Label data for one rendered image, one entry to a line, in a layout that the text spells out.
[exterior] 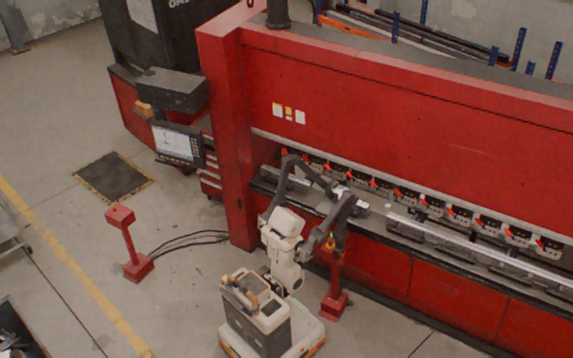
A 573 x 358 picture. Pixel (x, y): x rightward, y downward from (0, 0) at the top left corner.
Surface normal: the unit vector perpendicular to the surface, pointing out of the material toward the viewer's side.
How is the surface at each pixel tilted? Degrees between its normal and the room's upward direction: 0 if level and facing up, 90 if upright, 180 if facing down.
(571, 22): 90
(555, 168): 90
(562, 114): 90
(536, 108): 90
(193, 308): 0
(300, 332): 0
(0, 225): 1
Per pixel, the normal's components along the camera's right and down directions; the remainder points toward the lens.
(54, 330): -0.04, -0.76
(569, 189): -0.54, 0.56
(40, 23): 0.69, 0.45
